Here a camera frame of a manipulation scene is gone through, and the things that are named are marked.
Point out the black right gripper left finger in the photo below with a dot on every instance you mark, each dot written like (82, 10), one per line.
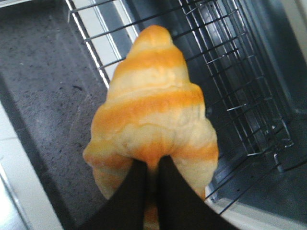
(125, 209)

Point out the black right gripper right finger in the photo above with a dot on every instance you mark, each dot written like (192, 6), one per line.
(179, 207)

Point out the metal wire oven rack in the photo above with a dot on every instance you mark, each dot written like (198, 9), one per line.
(223, 59)

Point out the oven glass door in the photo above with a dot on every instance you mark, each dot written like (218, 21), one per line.
(24, 204)

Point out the white Toshiba toaster oven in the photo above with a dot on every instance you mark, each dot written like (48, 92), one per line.
(281, 203)

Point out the golden croissant bread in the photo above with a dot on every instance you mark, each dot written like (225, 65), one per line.
(152, 109)

